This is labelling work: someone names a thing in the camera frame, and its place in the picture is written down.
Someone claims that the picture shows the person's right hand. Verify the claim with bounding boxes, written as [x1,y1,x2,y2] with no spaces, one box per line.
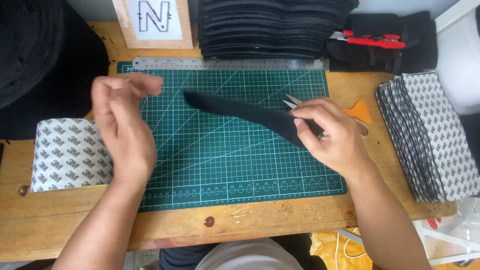
[292,97,373,178]

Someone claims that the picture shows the person's left hand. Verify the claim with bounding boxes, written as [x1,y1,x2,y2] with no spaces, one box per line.
[91,73,164,185]

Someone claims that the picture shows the black fabric strip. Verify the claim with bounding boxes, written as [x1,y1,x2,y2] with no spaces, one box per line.
[183,91,325,149]

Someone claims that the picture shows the small silver scissors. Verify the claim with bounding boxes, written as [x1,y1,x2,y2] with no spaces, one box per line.
[283,94,370,140]

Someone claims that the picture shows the wooden framed letter sign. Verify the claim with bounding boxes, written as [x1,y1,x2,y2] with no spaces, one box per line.
[112,0,194,50]

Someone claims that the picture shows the large black fabric roll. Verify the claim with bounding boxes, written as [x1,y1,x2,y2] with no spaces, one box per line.
[0,0,110,141]

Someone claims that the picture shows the printed adhesive backing roll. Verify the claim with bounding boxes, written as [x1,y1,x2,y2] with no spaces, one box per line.
[30,118,114,193]

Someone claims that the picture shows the steel ruler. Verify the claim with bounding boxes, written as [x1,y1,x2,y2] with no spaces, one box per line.
[132,57,330,71]

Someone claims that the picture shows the green cutting mat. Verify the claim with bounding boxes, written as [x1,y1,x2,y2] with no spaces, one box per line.
[117,61,347,213]

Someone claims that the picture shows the stack of black fabric strips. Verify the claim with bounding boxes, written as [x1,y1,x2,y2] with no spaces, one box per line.
[197,0,360,60]

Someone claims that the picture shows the person's dark trousers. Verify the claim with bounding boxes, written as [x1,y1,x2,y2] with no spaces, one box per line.
[158,233,328,270]

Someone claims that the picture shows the person's white shirt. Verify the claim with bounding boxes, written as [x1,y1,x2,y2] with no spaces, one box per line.
[194,238,305,270]

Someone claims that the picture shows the orange plastic scraper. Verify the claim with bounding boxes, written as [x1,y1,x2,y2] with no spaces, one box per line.
[343,98,373,124]

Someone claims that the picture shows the yellow bag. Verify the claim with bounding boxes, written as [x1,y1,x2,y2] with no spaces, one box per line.
[310,227,376,270]

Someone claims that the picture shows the pile of black fabric pieces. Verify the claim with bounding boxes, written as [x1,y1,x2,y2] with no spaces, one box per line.
[325,11,439,74]

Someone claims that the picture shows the stack of printed backing strips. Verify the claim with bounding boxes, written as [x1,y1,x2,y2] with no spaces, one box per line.
[376,72,480,203]

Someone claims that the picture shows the white mesh basket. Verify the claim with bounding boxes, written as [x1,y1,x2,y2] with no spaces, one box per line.
[412,197,480,266]

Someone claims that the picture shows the red handled cutter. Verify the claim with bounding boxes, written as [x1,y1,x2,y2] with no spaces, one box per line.
[329,30,407,50]

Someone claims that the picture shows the white cable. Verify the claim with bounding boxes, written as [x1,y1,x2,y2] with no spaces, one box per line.
[334,227,369,270]

